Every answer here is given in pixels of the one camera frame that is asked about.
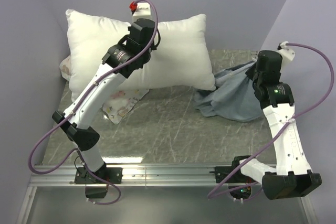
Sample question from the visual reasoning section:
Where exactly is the blue pillowcase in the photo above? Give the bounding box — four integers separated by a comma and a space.
194, 61, 263, 122

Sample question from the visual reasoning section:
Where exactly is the white pillow insert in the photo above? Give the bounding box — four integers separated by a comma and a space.
65, 8, 216, 102

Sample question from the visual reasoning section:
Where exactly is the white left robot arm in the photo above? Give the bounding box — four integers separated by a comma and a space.
52, 18, 158, 183

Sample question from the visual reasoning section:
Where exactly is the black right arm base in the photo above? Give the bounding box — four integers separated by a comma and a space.
209, 155, 263, 201

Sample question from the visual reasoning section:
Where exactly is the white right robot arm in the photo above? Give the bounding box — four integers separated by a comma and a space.
231, 49, 322, 200

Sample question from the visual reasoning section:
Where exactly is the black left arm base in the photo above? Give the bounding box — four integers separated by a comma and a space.
74, 167, 123, 200

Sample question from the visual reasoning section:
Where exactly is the floral patterned pillow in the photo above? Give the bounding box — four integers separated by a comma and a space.
59, 55, 150, 125

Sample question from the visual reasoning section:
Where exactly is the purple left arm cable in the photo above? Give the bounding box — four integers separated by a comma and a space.
28, 0, 160, 206

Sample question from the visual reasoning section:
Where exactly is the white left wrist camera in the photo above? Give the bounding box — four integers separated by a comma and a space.
129, 2, 152, 22

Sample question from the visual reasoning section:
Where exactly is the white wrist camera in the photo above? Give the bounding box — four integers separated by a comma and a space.
277, 41, 296, 70
129, 2, 152, 22

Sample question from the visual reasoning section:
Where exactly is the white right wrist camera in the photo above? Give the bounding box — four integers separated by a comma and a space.
277, 41, 296, 70

